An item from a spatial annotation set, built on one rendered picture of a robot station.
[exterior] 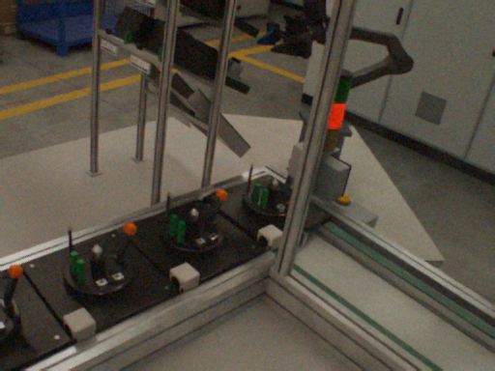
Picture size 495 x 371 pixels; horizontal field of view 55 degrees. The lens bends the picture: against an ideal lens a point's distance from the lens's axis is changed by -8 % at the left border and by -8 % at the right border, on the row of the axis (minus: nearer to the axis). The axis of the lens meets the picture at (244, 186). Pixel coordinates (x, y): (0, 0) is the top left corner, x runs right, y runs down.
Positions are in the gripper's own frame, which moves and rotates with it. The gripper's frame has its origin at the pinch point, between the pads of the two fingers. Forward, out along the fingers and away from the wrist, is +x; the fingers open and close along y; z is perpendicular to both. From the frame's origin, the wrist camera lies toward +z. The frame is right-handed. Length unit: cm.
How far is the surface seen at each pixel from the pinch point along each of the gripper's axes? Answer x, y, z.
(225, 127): 21.1, 6.3, -16.8
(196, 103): 28.8, 6.2, -6.7
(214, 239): 44, 38, -21
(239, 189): 25.3, 18.3, -28.7
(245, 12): -311, -508, -200
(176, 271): 56, 43, -19
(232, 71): 15.4, 2.4, -3.1
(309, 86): -189, -212, -164
